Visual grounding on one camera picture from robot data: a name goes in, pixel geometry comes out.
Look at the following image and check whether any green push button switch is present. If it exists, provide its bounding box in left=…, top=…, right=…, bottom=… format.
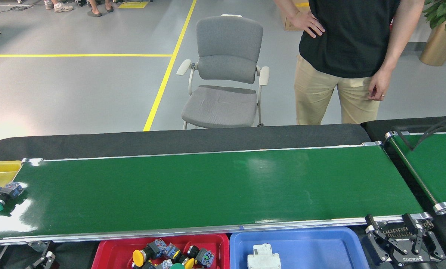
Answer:
left=156, top=260, right=186, bottom=269
left=0, top=182, right=25, bottom=211

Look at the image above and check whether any black floor cable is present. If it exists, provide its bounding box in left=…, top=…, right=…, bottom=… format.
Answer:
left=0, top=4, right=46, bottom=19

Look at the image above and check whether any brown cardboard box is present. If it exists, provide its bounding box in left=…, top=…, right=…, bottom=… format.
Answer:
left=281, top=2, right=306, bottom=31

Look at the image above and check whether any person's left hand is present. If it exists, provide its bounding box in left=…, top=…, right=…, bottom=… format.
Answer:
left=368, top=69, right=393, bottom=101

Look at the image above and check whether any gold plant pot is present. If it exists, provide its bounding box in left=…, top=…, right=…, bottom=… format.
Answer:
left=419, top=19, right=446, bottom=67

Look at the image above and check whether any red plastic tray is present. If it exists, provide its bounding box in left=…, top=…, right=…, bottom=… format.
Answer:
left=92, top=234, right=230, bottom=269

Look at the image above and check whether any conveyor drive chain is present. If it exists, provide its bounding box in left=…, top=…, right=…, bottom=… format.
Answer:
left=376, top=219, right=434, bottom=239

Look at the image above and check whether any green potted plant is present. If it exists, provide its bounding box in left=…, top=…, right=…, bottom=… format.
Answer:
left=423, top=0, right=446, bottom=31

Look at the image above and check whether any black cable loop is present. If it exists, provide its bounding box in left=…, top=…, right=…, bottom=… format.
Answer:
left=393, top=116, right=446, bottom=152

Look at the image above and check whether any grey office chair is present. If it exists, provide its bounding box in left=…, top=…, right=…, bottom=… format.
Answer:
left=176, top=14, right=270, bottom=130

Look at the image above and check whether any blue plastic tray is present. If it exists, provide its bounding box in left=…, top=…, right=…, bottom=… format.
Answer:
left=229, top=227, right=370, bottom=269

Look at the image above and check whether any short green conveyor belt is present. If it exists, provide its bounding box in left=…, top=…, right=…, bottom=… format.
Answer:
left=385, top=131, right=446, bottom=216

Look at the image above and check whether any person's right hand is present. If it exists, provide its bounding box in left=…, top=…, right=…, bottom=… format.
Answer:
left=290, top=10, right=326, bottom=38

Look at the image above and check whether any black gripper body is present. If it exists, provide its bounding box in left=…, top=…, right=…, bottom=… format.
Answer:
left=391, top=251, right=433, bottom=268

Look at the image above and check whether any long green conveyor belt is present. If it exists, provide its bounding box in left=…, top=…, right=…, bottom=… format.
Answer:
left=0, top=141, right=434, bottom=249

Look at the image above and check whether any white circuit breaker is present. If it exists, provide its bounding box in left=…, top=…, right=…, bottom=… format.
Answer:
left=247, top=244, right=282, bottom=269

